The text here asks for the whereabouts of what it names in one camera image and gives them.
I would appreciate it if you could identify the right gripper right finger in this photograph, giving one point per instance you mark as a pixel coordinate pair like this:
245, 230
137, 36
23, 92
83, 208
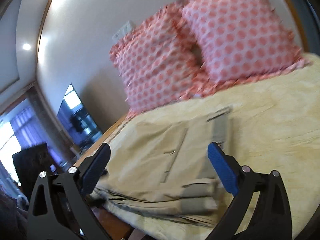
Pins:
271, 217

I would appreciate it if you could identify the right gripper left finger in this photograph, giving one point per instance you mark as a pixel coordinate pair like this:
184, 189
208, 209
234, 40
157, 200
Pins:
58, 209

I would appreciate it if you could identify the beige khaki pants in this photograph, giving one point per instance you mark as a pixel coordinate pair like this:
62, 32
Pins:
163, 170

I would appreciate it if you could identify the dark chair back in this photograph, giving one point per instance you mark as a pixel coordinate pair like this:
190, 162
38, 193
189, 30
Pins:
29, 163

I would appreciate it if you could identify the yellow patterned bedspread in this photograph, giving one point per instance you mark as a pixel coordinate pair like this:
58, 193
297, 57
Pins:
274, 126

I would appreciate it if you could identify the blue window curtain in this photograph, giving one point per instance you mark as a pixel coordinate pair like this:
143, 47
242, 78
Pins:
29, 132

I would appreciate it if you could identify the black flat screen television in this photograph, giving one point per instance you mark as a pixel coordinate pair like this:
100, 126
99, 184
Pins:
77, 121

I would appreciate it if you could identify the pink polka dot pillow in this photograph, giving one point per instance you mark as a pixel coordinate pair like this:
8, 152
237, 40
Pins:
156, 63
241, 40

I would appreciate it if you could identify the white wall socket plate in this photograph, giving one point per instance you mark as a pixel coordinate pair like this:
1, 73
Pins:
128, 27
117, 36

